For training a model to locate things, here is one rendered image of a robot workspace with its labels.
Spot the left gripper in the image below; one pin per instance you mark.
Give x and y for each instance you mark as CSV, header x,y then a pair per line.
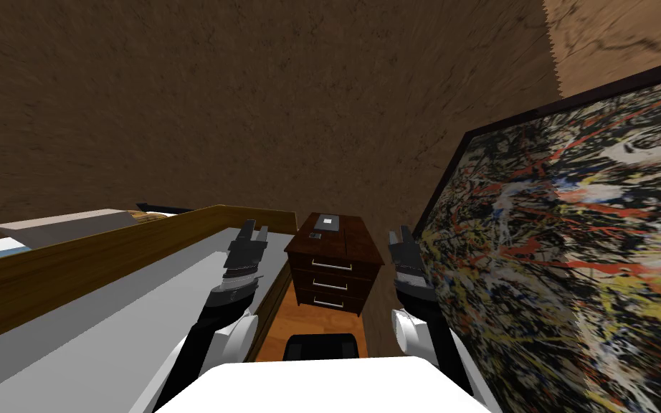
x,y
245,258

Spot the wooden bed with white mattress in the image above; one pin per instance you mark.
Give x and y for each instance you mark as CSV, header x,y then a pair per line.
x,y
107,321

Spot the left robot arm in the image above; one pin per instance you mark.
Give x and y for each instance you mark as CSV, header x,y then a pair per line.
x,y
224,312

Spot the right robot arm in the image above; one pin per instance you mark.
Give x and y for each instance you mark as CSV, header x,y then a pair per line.
x,y
428,327

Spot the dark wooden drawer front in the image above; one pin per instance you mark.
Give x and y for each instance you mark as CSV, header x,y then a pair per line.
x,y
353,306
359,289
365,273

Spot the black-framed splatter painting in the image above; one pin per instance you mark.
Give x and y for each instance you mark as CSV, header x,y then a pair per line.
x,y
583,258

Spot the dark wooden nightstand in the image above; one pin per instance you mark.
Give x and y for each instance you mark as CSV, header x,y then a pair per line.
x,y
353,241

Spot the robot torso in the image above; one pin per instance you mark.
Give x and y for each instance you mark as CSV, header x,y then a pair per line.
x,y
319,387

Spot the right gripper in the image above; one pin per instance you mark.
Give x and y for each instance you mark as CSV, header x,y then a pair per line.
x,y
409,265

